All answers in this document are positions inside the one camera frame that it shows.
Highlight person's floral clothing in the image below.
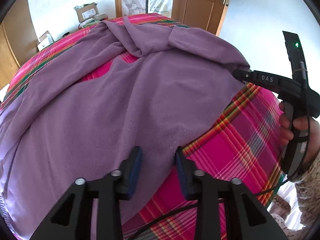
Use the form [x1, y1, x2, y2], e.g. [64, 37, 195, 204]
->
[267, 195, 303, 232]

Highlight purple fleece pants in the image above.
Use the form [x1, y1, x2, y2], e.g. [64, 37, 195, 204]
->
[0, 16, 251, 240]

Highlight person's right hand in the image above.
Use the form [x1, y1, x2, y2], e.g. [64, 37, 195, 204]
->
[278, 101, 320, 167]

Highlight wooden wardrobe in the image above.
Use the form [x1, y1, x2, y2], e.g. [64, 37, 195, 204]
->
[0, 0, 32, 91]

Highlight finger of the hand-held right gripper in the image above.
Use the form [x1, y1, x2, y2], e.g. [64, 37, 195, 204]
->
[232, 69, 302, 98]

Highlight black cable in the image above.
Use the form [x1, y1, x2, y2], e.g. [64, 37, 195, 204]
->
[121, 116, 312, 231]

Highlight plaid bed sheet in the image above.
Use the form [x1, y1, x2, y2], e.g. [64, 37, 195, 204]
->
[0, 13, 283, 240]

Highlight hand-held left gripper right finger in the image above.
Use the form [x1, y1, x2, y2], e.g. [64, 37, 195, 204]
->
[174, 146, 288, 240]

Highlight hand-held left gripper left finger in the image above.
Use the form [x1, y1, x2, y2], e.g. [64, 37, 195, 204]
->
[30, 146, 143, 240]

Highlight brown cardboard box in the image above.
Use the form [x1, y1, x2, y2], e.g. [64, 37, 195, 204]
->
[73, 2, 100, 23]

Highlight wooden door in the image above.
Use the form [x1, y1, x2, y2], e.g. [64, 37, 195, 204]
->
[172, 0, 236, 37]

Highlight white box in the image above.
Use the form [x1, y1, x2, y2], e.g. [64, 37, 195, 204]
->
[37, 31, 55, 51]

